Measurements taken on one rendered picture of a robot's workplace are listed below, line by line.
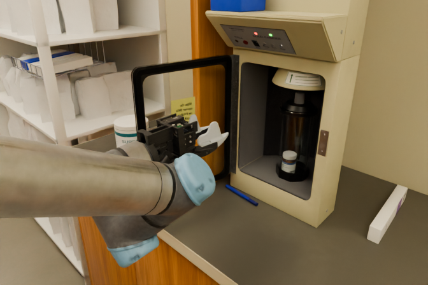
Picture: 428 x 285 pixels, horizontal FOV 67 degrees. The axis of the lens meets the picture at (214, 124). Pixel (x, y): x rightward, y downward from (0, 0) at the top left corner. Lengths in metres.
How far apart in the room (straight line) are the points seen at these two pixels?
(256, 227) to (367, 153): 0.55
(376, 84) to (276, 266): 0.70
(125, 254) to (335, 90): 0.57
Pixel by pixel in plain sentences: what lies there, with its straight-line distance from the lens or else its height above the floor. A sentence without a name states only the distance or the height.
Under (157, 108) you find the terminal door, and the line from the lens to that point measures 0.85.
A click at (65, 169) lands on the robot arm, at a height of 1.39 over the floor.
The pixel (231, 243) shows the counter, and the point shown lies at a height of 0.94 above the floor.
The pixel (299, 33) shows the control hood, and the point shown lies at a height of 1.47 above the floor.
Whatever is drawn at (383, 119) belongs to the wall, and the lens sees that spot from 1.27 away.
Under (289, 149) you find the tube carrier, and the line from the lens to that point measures 0.99.
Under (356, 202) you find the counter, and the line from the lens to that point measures 1.15.
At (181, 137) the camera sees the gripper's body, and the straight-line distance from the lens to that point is 0.65.
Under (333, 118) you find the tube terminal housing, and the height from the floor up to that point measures 1.27.
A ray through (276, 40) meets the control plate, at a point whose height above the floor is 1.45.
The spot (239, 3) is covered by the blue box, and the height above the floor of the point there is 1.53.
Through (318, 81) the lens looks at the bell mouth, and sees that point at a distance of 0.89.
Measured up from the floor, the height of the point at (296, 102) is 1.26.
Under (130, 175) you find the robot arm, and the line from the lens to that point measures 0.40.
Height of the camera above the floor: 1.56
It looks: 22 degrees down
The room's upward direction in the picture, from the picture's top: straight up
